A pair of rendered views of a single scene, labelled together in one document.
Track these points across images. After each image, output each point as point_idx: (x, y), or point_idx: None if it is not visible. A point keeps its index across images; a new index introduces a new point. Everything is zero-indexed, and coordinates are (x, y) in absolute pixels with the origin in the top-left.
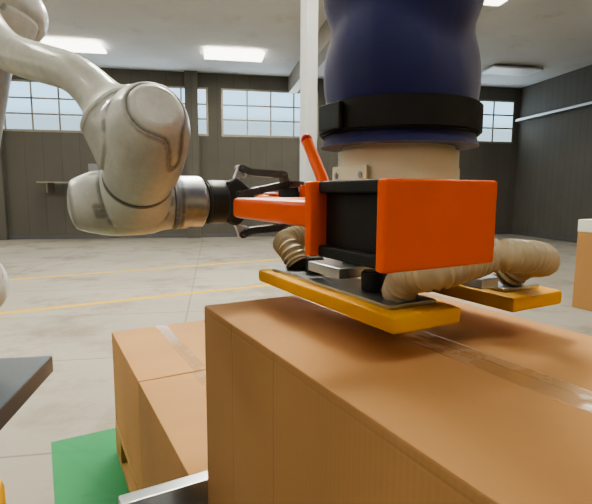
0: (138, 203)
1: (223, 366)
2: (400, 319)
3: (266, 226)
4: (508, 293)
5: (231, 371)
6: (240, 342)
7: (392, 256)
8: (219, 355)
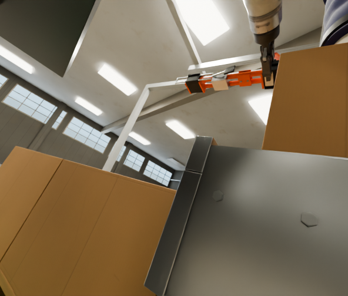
0: None
1: (323, 69)
2: None
3: (270, 65)
4: None
5: (344, 65)
6: None
7: None
8: (314, 66)
